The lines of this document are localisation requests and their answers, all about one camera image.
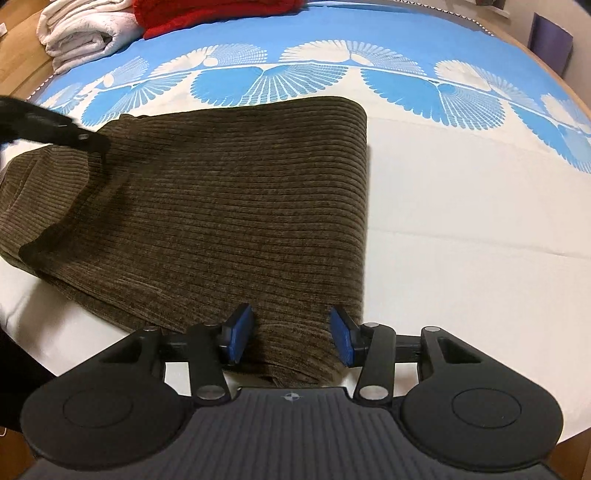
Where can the white folded blanket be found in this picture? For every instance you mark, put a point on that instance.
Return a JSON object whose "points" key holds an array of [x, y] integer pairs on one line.
{"points": [[83, 32]]}

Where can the purple chair back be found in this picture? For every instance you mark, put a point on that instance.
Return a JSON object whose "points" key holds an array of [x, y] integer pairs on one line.
{"points": [[550, 41]]}

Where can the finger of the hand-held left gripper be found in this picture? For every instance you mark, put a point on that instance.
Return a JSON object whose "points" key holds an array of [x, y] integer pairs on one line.
{"points": [[69, 131]]}

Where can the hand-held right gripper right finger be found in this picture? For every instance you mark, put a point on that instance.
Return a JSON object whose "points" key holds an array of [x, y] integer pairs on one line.
{"points": [[340, 338]]}

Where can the red knitted cloth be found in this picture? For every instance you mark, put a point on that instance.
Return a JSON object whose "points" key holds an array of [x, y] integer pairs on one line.
{"points": [[207, 14]]}

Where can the blue white printed bed sheet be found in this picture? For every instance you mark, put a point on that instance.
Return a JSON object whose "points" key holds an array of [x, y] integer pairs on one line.
{"points": [[461, 207]]}

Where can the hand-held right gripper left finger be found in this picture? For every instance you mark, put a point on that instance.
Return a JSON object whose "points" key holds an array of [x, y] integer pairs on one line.
{"points": [[241, 333]]}

